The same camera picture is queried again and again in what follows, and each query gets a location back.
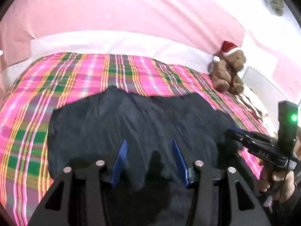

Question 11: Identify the floral cloth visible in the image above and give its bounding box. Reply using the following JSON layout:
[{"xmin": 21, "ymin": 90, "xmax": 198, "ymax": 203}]
[{"xmin": 235, "ymin": 88, "xmax": 269, "ymax": 121}]

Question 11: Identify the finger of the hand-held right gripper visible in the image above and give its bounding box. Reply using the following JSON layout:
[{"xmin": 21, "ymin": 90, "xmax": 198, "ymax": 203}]
[
  {"xmin": 230, "ymin": 126, "xmax": 262, "ymax": 140},
  {"xmin": 226, "ymin": 132, "xmax": 255, "ymax": 150}
]

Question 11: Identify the pink plaid blanket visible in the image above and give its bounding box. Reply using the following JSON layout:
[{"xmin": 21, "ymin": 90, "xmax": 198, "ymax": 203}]
[{"xmin": 0, "ymin": 52, "xmax": 274, "ymax": 226}]

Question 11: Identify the person's right forearm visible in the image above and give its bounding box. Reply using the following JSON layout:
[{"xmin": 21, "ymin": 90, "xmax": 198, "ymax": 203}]
[{"xmin": 270, "ymin": 181, "xmax": 301, "ymax": 226}]

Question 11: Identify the white board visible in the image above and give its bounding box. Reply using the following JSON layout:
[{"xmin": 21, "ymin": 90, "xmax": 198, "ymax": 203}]
[{"xmin": 242, "ymin": 66, "xmax": 297, "ymax": 113}]

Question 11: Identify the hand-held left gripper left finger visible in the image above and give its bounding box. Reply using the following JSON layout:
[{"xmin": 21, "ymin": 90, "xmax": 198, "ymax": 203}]
[{"xmin": 28, "ymin": 139, "xmax": 128, "ymax": 226}]

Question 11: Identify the red santa hat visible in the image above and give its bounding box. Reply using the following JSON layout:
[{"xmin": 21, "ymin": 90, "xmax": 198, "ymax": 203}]
[{"xmin": 213, "ymin": 41, "xmax": 242, "ymax": 63}]

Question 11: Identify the black puffer jacket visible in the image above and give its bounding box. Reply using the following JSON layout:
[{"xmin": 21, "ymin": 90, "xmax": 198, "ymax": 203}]
[{"xmin": 47, "ymin": 86, "xmax": 245, "ymax": 226}]

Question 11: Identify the grey green wall decoration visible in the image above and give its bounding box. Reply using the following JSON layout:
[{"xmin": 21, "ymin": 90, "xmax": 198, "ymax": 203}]
[{"xmin": 263, "ymin": 0, "xmax": 286, "ymax": 17}]

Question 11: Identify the brown teddy bear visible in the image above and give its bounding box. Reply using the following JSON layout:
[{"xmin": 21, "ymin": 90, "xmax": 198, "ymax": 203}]
[{"xmin": 207, "ymin": 49, "xmax": 247, "ymax": 95}]

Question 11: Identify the pink and white pillow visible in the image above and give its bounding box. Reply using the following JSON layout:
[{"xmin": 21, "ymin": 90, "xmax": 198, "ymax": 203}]
[{"xmin": 30, "ymin": 30, "xmax": 218, "ymax": 64}]

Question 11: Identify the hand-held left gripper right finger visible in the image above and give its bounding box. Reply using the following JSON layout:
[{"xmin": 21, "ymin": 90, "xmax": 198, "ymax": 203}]
[{"xmin": 171, "ymin": 138, "xmax": 271, "ymax": 226}]

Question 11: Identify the person's right hand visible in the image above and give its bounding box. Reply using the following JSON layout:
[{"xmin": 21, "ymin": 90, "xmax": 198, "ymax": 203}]
[{"xmin": 259, "ymin": 160, "xmax": 296, "ymax": 204}]

